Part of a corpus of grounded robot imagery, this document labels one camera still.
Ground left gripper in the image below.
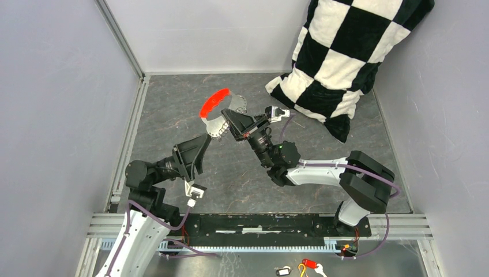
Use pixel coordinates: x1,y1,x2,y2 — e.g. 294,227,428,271
151,132,213,184

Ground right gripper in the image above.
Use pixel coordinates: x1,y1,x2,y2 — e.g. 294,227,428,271
221,110,274,169

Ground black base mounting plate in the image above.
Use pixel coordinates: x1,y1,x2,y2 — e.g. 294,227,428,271
168,214,372,248

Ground black white checkered blanket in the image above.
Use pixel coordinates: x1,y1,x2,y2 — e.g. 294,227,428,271
265,0,435,143

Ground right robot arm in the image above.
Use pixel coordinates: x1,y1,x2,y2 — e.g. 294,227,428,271
221,106,400,235

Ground yellow carabiner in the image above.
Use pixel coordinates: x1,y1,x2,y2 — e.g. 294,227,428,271
298,263,308,277

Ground red key tag with keyring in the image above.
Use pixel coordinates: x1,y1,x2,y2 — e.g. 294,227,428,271
199,88,247,140

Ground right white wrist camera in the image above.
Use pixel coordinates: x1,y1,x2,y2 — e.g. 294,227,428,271
265,106,291,123

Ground red key tag bottom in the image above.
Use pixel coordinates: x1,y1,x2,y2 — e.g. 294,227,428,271
302,259,318,269

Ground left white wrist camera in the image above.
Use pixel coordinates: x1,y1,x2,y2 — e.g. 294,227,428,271
185,181,207,208

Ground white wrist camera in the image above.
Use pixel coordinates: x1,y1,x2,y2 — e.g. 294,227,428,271
185,181,207,208
265,106,291,123

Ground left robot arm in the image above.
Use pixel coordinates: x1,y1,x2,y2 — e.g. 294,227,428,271
97,133,212,276

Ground white slotted cable duct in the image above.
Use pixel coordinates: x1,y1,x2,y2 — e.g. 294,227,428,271
100,238,340,254

